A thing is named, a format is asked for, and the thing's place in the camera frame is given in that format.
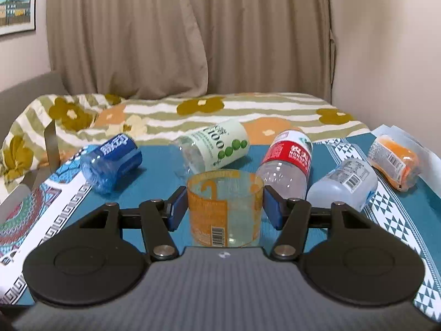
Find orange label cut bottle cup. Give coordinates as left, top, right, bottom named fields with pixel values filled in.
left=187, top=170, right=264, bottom=247

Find red label cut bottle cup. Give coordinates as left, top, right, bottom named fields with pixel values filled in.
left=256, top=129, right=313, bottom=199

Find white label cut bottle cup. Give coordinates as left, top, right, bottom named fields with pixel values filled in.
left=306, top=158, right=378, bottom=212

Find blue label cut bottle cup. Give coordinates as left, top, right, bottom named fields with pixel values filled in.
left=80, top=133, right=143, bottom=194

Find green white label bottle cup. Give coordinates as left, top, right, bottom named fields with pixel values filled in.
left=170, top=120, right=250, bottom=180

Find orange bottle cup far right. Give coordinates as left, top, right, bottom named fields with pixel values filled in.
left=367, top=135, right=421, bottom=192

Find teal patterned mat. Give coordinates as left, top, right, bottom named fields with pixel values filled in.
left=1, top=146, right=440, bottom=321

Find floral striped bed quilt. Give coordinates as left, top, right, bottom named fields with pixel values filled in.
left=1, top=93, right=369, bottom=199

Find beige curtain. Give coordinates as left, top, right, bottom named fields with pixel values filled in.
left=46, top=0, right=335, bottom=101

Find grey headboard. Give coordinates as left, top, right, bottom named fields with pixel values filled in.
left=0, top=72, right=69, bottom=141

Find framed wall picture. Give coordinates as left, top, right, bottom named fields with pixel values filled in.
left=0, top=0, right=36, bottom=37

